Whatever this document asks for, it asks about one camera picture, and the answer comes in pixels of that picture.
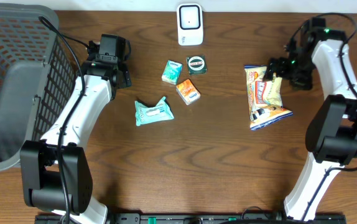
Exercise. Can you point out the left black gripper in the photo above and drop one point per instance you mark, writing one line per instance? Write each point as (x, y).
(124, 78)

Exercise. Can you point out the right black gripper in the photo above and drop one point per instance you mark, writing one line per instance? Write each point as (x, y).
(305, 79)

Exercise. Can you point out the white blue snack bag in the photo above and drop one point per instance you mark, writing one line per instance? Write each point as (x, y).
(264, 98)

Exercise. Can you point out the teal tissue pack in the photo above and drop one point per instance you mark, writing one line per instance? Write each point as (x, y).
(172, 72)

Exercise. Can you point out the teal wet wipes pack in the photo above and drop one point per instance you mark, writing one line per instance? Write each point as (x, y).
(146, 115)

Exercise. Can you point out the orange tissue pack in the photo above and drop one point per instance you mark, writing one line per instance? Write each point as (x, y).
(188, 92)

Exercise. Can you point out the dark green round-label box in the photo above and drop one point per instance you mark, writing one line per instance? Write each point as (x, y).
(196, 64)

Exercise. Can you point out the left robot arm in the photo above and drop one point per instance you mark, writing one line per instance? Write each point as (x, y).
(55, 173)

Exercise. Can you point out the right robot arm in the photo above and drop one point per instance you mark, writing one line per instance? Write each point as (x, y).
(331, 137)

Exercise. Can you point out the white barcode scanner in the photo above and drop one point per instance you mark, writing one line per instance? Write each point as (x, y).
(190, 24)

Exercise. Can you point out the grey plastic mesh basket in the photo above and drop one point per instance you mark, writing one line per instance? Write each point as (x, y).
(36, 77)

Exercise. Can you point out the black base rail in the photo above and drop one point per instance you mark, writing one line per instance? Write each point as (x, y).
(250, 217)

